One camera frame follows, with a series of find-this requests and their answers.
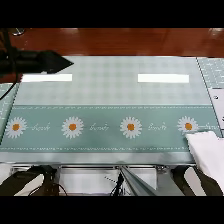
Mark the white garment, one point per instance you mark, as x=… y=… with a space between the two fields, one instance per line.
x=208 y=153

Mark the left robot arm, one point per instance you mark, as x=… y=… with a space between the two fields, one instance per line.
x=30 y=62

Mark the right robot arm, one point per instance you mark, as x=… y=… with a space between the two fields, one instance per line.
x=180 y=178

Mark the silver frame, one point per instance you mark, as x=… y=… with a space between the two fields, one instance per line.
x=138 y=186

